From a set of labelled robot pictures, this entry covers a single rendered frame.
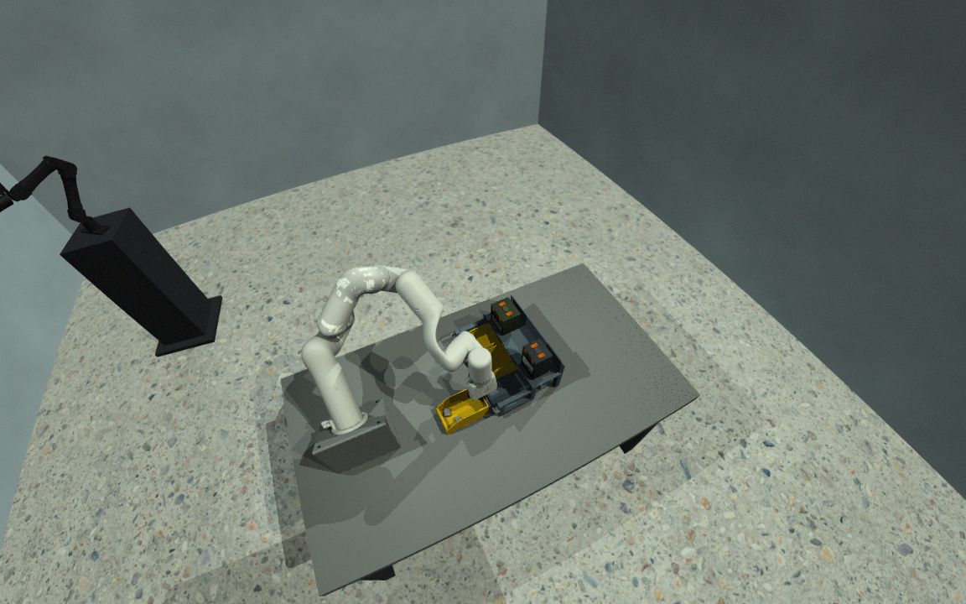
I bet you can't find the dark green case with handle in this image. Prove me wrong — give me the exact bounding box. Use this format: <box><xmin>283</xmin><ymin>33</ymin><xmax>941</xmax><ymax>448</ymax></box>
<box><xmin>491</xmin><ymin>297</ymin><xmax>521</xmax><ymax>336</ymax></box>

